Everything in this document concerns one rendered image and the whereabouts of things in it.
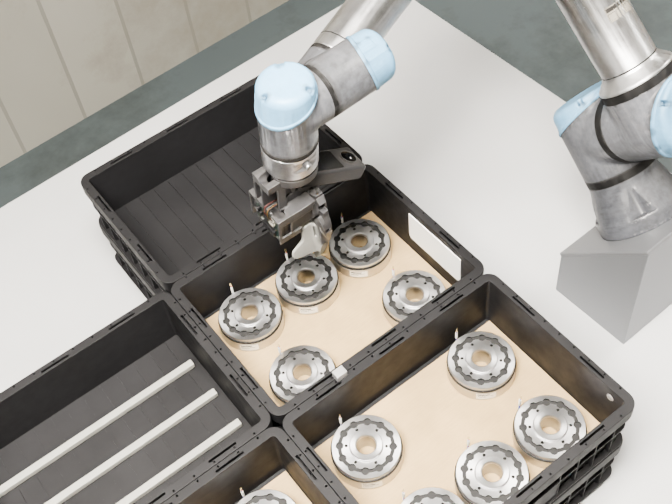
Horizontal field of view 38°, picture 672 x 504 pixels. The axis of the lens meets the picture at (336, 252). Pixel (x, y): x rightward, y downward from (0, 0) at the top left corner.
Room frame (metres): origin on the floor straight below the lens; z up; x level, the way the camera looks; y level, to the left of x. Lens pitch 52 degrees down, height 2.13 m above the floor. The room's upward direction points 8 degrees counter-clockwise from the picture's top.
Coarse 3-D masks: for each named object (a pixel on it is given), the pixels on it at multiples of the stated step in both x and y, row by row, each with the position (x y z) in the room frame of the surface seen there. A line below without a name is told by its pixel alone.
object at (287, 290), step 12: (288, 264) 0.97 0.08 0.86; (300, 264) 0.96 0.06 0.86; (312, 264) 0.96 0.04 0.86; (324, 264) 0.96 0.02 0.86; (276, 276) 0.94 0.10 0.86; (288, 276) 0.94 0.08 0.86; (324, 276) 0.93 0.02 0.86; (336, 276) 0.93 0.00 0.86; (288, 288) 0.92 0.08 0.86; (312, 288) 0.91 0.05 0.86; (324, 288) 0.91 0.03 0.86; (288, 300) 0.90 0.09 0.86; (300, 300) 0.89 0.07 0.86; (312, 300) 0.89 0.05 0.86
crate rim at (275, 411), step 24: (456, 240) 0.91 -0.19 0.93; (216, 264) 0.93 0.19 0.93; (480, 264) 0.86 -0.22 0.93; (456, 288) 0.82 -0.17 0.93; (192, 312) 0.85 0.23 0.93; (216, 336) 0.80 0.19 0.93; (384, 336) 0.76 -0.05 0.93; (360, 360) 0.72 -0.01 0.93; (312, 384) 0.70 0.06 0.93; (288, 408) 0.66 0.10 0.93
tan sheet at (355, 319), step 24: (408, 264) 0.95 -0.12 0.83; (264, 288) 0.95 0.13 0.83; (360, 288) 0.92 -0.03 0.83; (288, 312) 0.89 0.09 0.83; (336, 312) 0.88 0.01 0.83; (360, 312) 0.87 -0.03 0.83; (288, 336) 0.85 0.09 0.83; (312, 336) 0.84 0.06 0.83; (336, 336) 0.83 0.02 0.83; (360, 336) 0.83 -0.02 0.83; (240, 360) 0.81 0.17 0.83; (264, 360) 0.81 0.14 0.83; (336, 360) 0.79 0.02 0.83; (264, 384) 0.77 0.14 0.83
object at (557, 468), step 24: (480, 288) 0.82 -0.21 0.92; (504, 288) 0.81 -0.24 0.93; (432, 312) 0.79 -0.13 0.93; (528, 312) 0.76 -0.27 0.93; (408, 336) 0.75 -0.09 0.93; (552, 336) 0.72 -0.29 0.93; (576, 360) 0.68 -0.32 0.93; (336, 384) 0.69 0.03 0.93; (312, 408) 0.66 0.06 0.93; (624, 408) 0.59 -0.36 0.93; (288, 432) 0.63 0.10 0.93; (600, 432) 0.56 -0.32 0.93; (312, 456) 0.59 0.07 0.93; (576, 456) 0.53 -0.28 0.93; (336, 480) 0.55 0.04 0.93; (552, 480) 0.51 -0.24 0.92
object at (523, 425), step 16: (528, 400) 0.66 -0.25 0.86; (544, 400) 0.66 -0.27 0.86; (560, 400) 0.65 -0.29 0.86; (528, 416) 0.63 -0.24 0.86; (576, 416) 0.62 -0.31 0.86; (528, 432) 0.61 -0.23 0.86; (576, 432) 0.60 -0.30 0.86; (528, 448) 0.58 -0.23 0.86; (544, 448) 0.58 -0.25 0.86; (560, 448) 0.58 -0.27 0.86
